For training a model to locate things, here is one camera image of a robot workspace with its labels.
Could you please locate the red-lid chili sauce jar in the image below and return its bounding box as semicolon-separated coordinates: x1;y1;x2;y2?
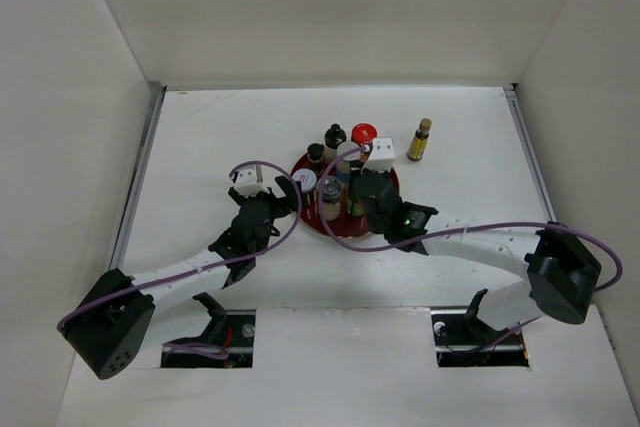
351;123;378;146

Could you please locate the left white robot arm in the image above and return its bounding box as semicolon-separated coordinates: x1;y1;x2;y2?
57;169;302;380

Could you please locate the silver-lid blue-label jar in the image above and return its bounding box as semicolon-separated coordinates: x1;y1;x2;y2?
335;141;361;184

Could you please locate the grey-top white salt grinder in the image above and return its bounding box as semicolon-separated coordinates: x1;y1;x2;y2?
316;176;342;221

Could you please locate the left aluminium table rail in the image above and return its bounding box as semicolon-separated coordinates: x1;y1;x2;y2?
107;81;167;270

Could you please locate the green-label red sauce bottle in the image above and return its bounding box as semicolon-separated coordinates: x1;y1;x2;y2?
346;197;364;218

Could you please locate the right aluminium table rail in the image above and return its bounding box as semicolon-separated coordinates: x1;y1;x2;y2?
503;84;557;221

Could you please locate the aluminium table rail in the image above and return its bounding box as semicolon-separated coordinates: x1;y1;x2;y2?
503;84;557;221
107;81;167;270

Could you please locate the red round lacquer tray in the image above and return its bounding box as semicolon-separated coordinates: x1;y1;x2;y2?
290;153;370;238

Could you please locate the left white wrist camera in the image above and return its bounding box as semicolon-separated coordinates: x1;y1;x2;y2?
231;166;266;198

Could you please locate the small yellow-label oil bottle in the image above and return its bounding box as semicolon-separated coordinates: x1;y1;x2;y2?
407;118;432;162

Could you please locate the black-cap pepper shaker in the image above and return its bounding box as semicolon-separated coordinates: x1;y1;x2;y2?
306;143;324;174

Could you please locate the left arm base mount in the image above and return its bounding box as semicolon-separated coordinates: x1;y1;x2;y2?
160;293;257;369

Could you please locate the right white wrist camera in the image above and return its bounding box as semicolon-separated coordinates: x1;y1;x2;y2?
363;137;396;173

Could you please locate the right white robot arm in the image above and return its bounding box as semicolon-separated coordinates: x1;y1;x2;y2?
351;171;601;343

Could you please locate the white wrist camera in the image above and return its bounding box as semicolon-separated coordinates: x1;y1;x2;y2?
363;137;396;173
231;166;266;198

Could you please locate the black-top white salt grinder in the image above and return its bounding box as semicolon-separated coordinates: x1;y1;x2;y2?
324;123;347;165

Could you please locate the white-lid dark spice jar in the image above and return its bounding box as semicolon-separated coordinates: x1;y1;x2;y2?
292;168;317;208

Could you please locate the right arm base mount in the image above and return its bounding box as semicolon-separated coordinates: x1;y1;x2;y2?
431;289;529;368

